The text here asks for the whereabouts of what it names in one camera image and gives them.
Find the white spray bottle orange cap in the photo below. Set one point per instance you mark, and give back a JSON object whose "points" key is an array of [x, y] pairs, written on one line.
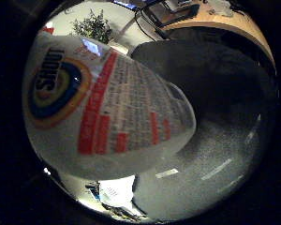
{"points": [[115, 118]]}

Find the white cloth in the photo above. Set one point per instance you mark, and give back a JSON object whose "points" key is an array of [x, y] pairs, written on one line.
{"points": [[115, 192]]}

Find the tall plant in white pot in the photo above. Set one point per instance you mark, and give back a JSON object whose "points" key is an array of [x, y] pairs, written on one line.
{"points": [[93, 27]]}

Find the black laptop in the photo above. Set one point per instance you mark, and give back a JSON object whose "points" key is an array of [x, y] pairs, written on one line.
{"points": [[170, 14]]}

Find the computer monitor white screen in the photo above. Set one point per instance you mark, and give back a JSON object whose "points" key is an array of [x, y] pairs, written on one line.
{"points": [[125, 3]]}

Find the curved wooden desk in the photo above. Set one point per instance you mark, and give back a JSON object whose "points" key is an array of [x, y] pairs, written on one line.
{"points": [[240, 25]]}

